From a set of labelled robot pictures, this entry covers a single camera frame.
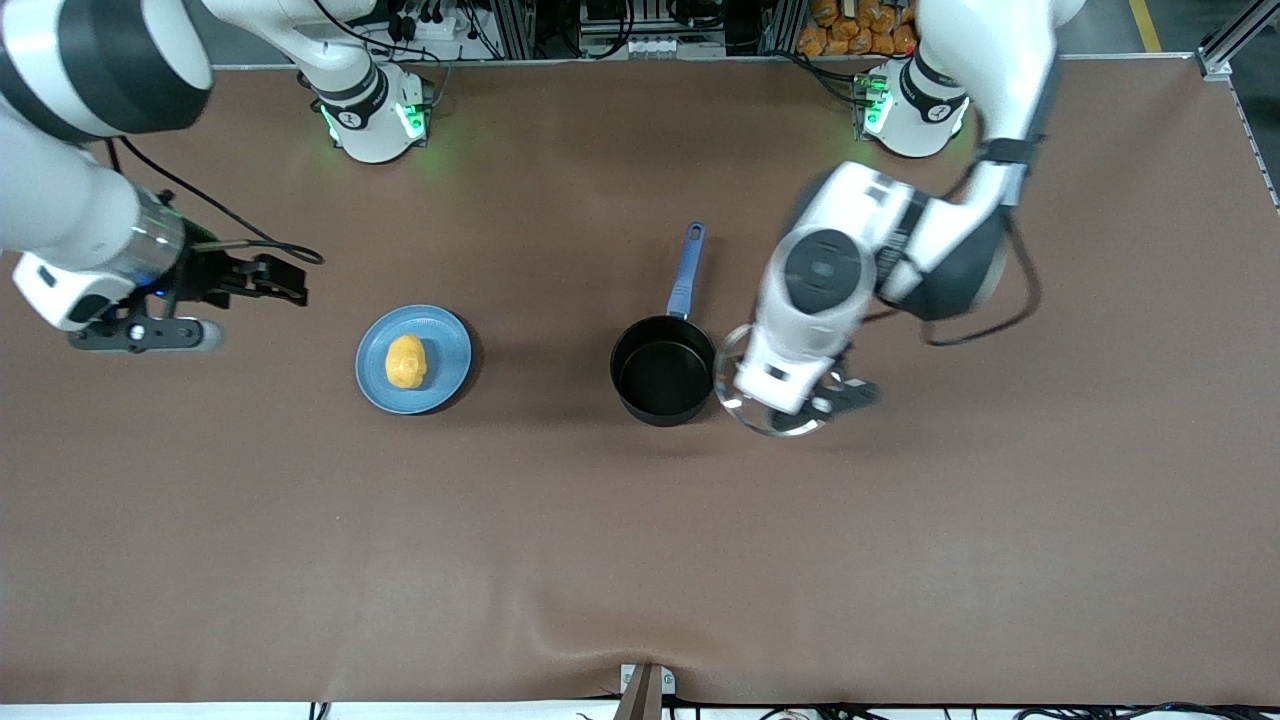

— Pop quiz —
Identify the blue round plate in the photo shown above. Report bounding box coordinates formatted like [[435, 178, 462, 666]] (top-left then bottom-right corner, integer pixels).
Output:
[[355, 304, 473, 416]]

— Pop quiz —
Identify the black pot with blue handle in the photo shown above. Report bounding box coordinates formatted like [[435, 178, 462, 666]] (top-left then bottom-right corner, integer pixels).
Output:
[[610, 221, 719, 428]]

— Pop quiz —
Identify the aluminium frame rail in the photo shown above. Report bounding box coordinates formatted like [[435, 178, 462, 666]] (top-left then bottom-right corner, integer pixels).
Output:
[[1195, 0, 1280, 211]]

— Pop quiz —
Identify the yellow potato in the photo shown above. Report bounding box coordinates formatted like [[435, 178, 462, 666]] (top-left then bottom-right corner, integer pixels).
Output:
[[385, 334, 429, 391]]

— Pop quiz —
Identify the orange snack bags pile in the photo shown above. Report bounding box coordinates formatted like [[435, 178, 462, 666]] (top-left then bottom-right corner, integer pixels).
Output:
[[797, 0, 921, 57]]

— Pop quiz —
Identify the metal table edge bracket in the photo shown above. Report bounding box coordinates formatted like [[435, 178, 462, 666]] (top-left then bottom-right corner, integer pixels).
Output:
[[618, 662, 677, 720]]

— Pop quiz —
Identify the white power strip with plugs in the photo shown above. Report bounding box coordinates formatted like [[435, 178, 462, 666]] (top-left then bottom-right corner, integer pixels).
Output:
[[390, 0, 483, 43]]

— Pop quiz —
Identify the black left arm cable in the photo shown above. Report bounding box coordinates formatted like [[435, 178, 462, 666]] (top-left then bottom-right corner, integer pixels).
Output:
[[860, 130, 1046, 349]]

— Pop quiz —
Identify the glass lid with blue knob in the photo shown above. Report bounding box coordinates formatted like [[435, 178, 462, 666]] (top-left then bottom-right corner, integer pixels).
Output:
[[714, 322, 853, 438]]

